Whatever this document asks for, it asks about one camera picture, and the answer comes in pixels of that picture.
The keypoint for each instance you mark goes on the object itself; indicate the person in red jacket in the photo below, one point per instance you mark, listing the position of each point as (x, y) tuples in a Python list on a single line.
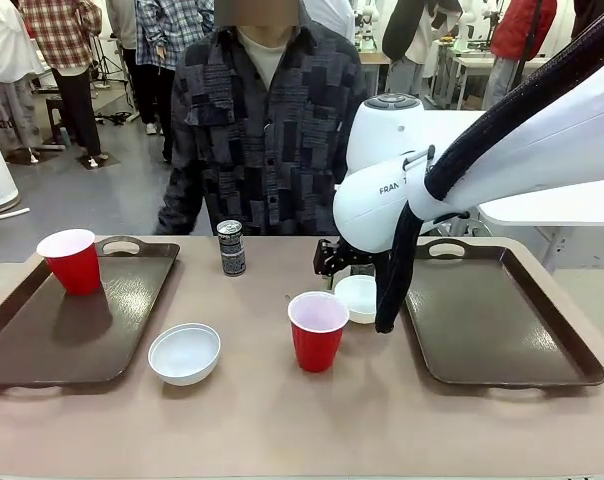
[(512, 25)]

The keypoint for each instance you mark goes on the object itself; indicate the beige background table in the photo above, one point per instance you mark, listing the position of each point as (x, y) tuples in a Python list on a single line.
[(477, 62)]

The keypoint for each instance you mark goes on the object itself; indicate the person in patchwork dark shirt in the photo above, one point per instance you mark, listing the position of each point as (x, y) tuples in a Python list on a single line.
[(262, 150)]

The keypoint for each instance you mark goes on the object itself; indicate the person in grey top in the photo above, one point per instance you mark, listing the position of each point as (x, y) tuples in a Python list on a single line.
[(122, 20)]

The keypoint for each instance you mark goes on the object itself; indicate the person's right forearm dark sleeve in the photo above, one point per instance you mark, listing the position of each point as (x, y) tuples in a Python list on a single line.
[(179, 210)]

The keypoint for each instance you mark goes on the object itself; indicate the red plastic cup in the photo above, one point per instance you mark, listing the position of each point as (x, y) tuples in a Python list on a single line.
[(316, 345), (77, 270)]

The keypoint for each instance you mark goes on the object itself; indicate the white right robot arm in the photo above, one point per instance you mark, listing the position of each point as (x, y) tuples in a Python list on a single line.
[(557, 125)]

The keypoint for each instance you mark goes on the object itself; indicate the black can white print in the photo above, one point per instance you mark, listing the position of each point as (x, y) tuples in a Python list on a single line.
[(231, 252)]

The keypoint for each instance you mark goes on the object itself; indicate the person in white shirt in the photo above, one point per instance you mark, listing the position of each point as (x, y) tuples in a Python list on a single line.
[(7, 45)]

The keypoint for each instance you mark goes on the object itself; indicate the person in dark jacket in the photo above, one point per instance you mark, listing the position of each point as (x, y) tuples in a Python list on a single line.
[(597, 15)]

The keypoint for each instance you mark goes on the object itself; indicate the person in red plaid shirt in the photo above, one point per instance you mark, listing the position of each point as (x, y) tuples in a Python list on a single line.
[(62, 30)]

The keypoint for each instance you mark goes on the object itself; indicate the person in blue plaid shirt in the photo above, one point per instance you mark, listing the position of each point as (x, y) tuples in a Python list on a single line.
[(162, 30)]

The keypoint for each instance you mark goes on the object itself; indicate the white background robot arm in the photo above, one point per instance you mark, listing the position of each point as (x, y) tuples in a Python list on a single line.
[(367, 25)]

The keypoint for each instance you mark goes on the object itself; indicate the white folding table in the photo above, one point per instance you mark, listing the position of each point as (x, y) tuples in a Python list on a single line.
[(557, 205)]

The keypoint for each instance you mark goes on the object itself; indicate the black tripod stand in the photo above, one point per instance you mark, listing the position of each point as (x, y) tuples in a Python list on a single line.
[(104, 60)]

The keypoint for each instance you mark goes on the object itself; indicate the white round bowl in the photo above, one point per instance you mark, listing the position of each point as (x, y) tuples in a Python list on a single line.
[(184, 357), (357, 300)]

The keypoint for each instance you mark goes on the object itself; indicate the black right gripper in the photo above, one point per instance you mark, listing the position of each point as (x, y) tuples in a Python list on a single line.
[(329, 260)]

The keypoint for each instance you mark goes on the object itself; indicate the person in black white vest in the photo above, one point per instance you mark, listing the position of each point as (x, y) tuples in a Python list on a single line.
[(412, 30)]

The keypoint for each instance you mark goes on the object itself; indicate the brown plastic serving tray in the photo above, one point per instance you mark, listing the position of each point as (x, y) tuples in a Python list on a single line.
[(122, 310), (482, 320)]

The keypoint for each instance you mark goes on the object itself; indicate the black vertical pole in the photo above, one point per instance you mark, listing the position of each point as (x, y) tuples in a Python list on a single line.
[(531, 30)]

